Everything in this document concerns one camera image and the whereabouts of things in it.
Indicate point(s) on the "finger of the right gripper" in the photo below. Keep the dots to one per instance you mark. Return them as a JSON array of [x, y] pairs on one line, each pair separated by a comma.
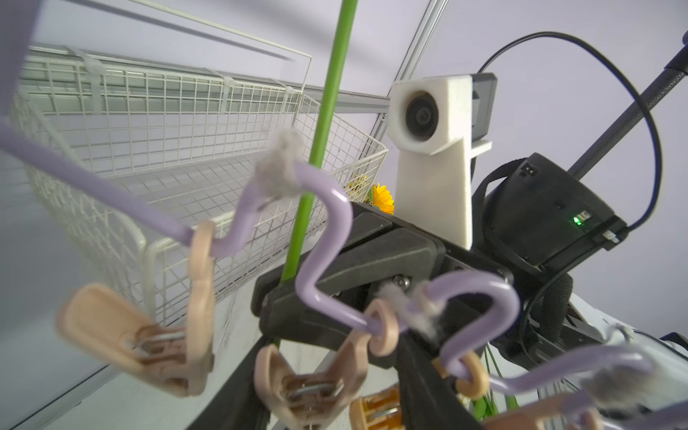
[[427, 402], [380, 248]]

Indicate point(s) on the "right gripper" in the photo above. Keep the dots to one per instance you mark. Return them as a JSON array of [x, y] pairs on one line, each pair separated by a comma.
[[536, 219]]

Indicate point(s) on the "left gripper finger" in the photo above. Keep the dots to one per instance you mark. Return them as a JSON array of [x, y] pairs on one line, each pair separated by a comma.
[[236, 406]]

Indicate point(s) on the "lilac clip hanger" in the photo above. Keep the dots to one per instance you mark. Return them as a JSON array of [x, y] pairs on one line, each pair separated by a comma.
[[200, 240]]

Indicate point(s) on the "yellow tulip group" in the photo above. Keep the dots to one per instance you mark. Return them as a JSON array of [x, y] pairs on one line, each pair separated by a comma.
[[323, 127]]

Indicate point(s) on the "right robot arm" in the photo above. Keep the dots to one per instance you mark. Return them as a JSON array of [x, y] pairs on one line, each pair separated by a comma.
[[618, 344]]

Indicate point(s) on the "black clothes rack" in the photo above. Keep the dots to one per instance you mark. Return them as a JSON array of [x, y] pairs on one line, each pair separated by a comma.
[[674, 72]]

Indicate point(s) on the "sunflower bouquet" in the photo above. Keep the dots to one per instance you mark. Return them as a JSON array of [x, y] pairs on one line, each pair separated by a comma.
[[362, 189]]

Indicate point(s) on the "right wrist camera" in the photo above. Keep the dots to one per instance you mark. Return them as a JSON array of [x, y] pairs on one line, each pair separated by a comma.
[[439, 126]]

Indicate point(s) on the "white wire wall basket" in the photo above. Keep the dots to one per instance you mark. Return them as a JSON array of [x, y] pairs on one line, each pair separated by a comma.
[[183, 139]]

